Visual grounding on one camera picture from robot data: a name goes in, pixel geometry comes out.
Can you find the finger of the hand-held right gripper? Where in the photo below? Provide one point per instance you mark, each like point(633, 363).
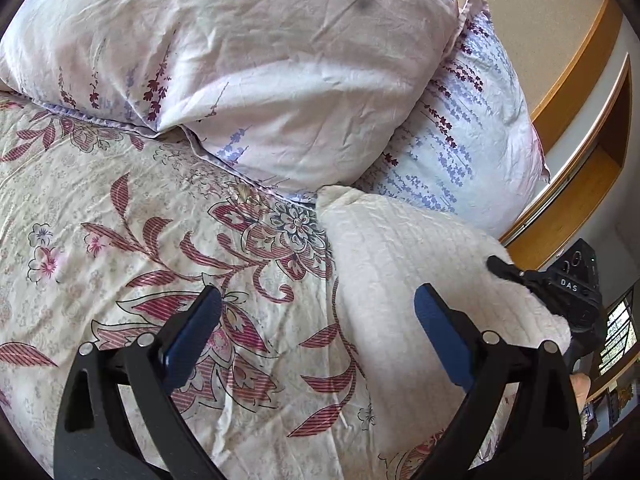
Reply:
point(502, 267)

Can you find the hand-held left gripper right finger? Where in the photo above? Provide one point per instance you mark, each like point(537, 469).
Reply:
point(442, 340)

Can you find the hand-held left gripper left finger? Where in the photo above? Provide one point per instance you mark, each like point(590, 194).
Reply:
point(192, 340)

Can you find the person's right forearm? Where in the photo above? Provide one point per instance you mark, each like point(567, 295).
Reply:
point(580, 390)

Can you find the window with grille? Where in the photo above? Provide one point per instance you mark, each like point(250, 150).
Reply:
point(620, 335)

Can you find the lavender print pillow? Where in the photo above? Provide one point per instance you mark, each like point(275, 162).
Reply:
point(480, 150)

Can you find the wooden headboard shelf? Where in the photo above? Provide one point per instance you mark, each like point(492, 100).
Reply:
point(590, 170)

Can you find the cluttered wooden shelf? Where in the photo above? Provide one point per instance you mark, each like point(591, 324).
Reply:
point(610, 410)

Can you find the floral bedsheet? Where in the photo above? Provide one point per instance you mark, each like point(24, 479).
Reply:
point(100, 200)

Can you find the pink pillow with green clover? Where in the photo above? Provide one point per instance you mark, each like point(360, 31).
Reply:
point(240, 60)

